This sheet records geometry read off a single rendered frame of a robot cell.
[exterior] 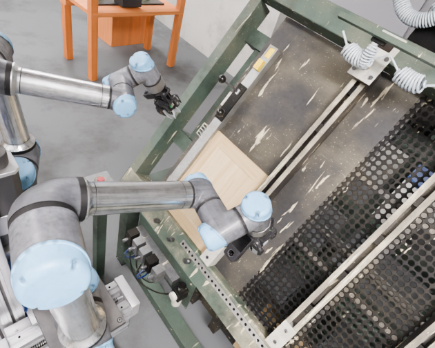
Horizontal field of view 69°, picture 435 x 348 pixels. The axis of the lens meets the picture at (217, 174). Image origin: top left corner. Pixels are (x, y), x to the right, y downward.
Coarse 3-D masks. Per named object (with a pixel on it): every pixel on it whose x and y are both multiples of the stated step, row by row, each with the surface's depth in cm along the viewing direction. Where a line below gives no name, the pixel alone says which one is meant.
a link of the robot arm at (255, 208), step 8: (256, 192) 78; (248, 200) 77; (256, 200) 76; (264, 200) 76; (240, 208) 78; (248, 208) 76; (256, 208) 75; (264, 208) 75; (248, 216) 76; (256, 216) 75; (264, 216) 75; (248, 224) 77; (256, 224) 78; (264, 224) 80; (256, 232) 84
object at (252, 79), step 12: (276, 48) 144; (264, 60) 146; (252, 72) 148; (264, 72) 149; (252, 84) 148; (216, 120) 154; (228, 120) 155; (204, 132) 157; (216, 132) 156; (204, 144) 156; (192, 156) 159; (180, 168) 161; (168, 180) 164
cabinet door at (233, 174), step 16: (208, 144) 157; (224, 144) 153; (208, 160) 156; (224, 160) 152; (240, 160) 147; (208, 176) 155; (224, 176) 151; (240, 176) 146; (256, 176) 142; (224, 192) 149; (240, 192) 145; (192, 224) 155
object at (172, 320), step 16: (160, 176) 195; (128, 224) 199; (128, 256) 217; (144, 272) 212; (144, 288) 207; (160, 288) 207; (160, 304) 199; (208, 304) 199; (176, 320) 194; (176, 336) 190; (192, 336) 190
